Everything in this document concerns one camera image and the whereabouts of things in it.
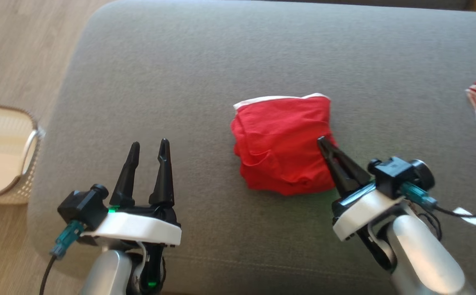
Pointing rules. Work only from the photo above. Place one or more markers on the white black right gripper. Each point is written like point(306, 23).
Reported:
point(356, 213)

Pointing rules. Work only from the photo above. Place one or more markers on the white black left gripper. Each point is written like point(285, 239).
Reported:
point(139, 227)

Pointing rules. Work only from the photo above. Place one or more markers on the red shirt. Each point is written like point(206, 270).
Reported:
point(278, 143)

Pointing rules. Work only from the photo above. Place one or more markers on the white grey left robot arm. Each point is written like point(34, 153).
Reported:
point(106, 270)

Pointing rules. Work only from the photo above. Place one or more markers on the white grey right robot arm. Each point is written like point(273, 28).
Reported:
point(422, 254)

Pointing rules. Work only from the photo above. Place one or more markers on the grey fabric sofa ottoman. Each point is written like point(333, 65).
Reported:
point(221, 61)

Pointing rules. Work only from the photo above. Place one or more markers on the white woven laundry basket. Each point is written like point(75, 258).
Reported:
point(0, 151)

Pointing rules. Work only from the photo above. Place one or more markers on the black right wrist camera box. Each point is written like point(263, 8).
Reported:
point(393, 174)

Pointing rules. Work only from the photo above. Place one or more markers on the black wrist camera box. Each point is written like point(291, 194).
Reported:
point(393, 174)
point(82, 207)

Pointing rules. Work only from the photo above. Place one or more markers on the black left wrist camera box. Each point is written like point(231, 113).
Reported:
point(82, 207)

